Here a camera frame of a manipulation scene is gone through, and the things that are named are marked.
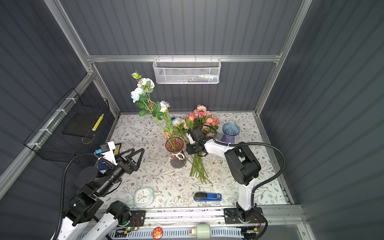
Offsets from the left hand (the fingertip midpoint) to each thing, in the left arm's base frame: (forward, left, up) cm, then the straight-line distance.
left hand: (139, 150), depth 62 cm
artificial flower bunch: (+36, -16, -27) cm, 48 cm away
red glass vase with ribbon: (+12, -13, -16) cm, 23 cm away
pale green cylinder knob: (-27, -25, -25) cm, 44 cm away
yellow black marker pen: (+21, +27, -5) cm, 34 cm away
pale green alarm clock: (-10, +4, -30) cm, 32 cm away
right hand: (+17, -21, -29) cm, 40 cm away
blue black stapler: (-12, -29, -29) cm, 42 cm away
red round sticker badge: (-26, -4, -32) cm, 41 cm away
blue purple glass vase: (+20, -45, -14) cm, 51 cm away
